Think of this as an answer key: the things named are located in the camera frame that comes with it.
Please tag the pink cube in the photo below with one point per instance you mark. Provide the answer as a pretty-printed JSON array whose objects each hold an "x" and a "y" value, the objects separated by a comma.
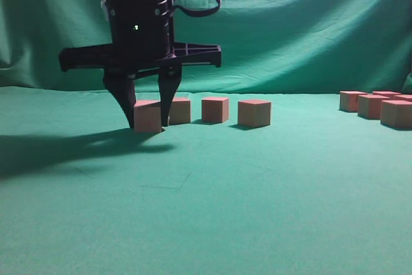
[{"x": 396, "y": 114}]

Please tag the green cloth backdrop and cover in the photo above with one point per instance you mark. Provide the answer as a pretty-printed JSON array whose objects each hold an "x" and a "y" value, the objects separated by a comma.
[{"x": 319, "y": 191}]

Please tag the pink cube column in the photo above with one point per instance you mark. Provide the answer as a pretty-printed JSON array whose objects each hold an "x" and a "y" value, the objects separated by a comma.
[
  {"x": 369, "y": 106},
  {"x": 405, "y": 97},
  {"x": 389, "y": 94},
  {"x": 348, "y": 100}
]

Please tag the pink cube placed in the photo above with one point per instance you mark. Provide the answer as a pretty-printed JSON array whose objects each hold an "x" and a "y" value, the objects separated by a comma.
[
  {"x": 215, "y": 109},
  {"x": 147, "y": 116},
  {"x": 254, "y": 113},
  {"x": 180, "y": 111}
]

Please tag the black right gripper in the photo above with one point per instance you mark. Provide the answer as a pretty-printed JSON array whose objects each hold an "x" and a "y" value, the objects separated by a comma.
[{"x": 142, "y": 35}]

